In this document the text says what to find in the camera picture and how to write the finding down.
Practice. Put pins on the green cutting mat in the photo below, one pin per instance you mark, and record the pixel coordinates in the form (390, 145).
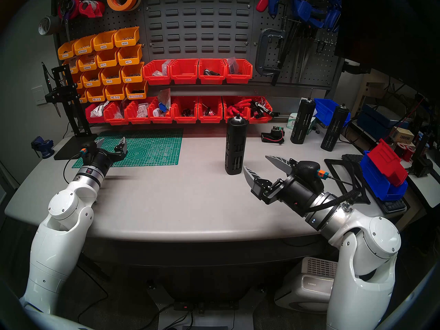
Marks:
(154, 150)

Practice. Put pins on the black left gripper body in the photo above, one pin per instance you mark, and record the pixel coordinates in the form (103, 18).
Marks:
(101, 161)

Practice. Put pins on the black metal stand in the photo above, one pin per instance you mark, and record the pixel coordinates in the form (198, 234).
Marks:
(63, 94)

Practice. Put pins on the white wall switch plate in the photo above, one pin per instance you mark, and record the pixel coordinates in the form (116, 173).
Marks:
(38, 95)

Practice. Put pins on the large blue plastic bin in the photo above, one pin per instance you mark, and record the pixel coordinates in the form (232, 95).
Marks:
(376, 181)

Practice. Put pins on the grey metal C-clamp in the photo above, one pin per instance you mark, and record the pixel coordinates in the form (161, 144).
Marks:
(258, 54)

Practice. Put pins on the red plastic parts bin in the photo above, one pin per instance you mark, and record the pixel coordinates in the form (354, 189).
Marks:
(211, 80)
(154, 79)
(161, 120)
(184, 73)
(229, 119)
(263, 120)
(210, 119)
(92, 119)
(177, 119)
(132, 119)
(111, 119)
(239, 79)

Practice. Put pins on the black marker pen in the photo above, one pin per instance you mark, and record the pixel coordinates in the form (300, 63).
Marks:
(264, 108)

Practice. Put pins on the black pegboard panel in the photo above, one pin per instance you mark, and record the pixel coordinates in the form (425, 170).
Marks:
(99, 21)

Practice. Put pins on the clear bag of screws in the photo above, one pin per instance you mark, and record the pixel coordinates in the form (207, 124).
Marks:
(142, 110)

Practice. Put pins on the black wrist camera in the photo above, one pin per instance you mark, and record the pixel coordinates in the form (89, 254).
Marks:
(91, 147)
(309, 169)

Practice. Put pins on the yellow bin labelled M3X6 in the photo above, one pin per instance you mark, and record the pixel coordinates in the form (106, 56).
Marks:
(126, 39)

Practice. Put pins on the yellow bin labelled M3-12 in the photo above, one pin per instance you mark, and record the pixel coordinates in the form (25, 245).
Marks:
(91, 80)

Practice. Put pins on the yellow bin labelled M3X8 BAD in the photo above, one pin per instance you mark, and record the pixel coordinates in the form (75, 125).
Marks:
(84, 46)

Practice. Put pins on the white side desk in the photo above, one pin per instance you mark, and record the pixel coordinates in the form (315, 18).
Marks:
(426, 188)

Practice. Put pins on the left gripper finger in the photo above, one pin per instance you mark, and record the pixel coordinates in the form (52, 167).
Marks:
(100, 142)
(121, 150)

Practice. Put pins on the yellow bin labelled M2.5-5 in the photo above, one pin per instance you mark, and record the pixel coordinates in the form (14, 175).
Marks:
(115, 92)

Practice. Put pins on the red tape dispenser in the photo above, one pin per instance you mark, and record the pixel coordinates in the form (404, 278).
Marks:
(90, 9)

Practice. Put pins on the grey duct tape roll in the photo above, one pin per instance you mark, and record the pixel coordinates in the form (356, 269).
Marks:
(55, 23)

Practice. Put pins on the large red plastic bin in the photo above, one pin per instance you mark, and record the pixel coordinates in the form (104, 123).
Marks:
(386, 159)

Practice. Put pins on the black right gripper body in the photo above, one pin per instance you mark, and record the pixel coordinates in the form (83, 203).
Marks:
(295, 195)

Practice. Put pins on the grey louvred panel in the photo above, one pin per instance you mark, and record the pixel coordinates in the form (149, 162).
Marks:
(185, 40)

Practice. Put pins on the red tape roll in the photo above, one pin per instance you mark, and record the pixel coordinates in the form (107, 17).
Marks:
(75, 2)

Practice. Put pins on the small cardboard box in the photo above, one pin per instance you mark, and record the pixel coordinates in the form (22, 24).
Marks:
(401, 136)

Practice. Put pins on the black power strip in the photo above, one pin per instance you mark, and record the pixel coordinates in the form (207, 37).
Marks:
(213, 306)

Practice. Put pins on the yellow bin labelled M3-6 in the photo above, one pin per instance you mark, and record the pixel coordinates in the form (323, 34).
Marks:
(132, 74)

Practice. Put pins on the black keyboard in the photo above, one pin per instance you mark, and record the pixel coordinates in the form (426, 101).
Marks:
(393, 205)

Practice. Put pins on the green white wipes box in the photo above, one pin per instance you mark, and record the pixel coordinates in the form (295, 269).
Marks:
(292, 121)

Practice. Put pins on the blue glue gun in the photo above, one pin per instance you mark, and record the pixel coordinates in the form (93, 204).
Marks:
(274, 2)

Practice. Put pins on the yellow screw bin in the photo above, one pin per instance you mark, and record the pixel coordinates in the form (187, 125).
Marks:
(78, 80)
(67, 51)
(83, 96)
(73, 65)

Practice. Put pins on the yellow bin labelled M3-4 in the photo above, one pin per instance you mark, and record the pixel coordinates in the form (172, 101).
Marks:
(129, 56)

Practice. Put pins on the white plastic bag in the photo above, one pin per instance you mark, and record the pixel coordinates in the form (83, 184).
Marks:
(99, 109)

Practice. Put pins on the small blue plastic part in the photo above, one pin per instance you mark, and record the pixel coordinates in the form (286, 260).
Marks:
(162, 107)

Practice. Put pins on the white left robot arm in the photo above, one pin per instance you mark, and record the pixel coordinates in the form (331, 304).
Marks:
(58, 243)

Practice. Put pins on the blue bench vise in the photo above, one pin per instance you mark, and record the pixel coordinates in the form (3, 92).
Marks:
(44, 147)

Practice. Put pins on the tall clear parts bag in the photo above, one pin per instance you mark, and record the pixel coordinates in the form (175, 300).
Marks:
(164, 97)

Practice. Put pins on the yellow bin labelled M4X4X6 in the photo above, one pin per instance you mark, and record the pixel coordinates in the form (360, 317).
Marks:
(87, 63)

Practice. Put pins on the black cylindrical electric screwdriver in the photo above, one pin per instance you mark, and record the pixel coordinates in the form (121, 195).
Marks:
(334, 130)
(302, 123)
(236, 150)

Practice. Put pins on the orange tape roll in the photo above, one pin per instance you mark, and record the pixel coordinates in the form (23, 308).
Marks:
(110, 2)

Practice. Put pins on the white air purifier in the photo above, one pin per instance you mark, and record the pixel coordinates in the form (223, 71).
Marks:
(302, 288)

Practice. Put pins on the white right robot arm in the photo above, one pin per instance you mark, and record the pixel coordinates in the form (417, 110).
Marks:
(371, 264)

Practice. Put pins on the black flat frame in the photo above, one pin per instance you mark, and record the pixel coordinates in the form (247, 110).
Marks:
(338, 162)

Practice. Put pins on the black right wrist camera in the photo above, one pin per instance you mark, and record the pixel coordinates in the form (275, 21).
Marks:
(309, 169)

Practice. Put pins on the yellow bin labelled M3-8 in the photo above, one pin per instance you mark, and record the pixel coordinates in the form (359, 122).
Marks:
(111, 76)

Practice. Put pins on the dark blue crate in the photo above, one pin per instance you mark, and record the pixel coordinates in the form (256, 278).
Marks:
(374, 121)

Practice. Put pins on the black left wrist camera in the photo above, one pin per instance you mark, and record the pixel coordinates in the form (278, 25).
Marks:
(91, 147)

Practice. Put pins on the yellow bin labelled M4-0.7 hex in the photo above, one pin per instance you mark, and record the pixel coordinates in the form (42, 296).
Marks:
(136, 91)

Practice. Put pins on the black bar clamp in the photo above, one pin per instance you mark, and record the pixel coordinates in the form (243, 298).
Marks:
(284, 37)

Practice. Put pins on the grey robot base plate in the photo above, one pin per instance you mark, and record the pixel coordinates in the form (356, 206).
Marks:
(220, 321)

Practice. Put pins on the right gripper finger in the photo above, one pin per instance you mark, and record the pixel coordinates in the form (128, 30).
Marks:
(283, 164)
(259, 188)

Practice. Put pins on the black cylindrical parts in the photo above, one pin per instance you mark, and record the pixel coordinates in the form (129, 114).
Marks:
(210, 72)

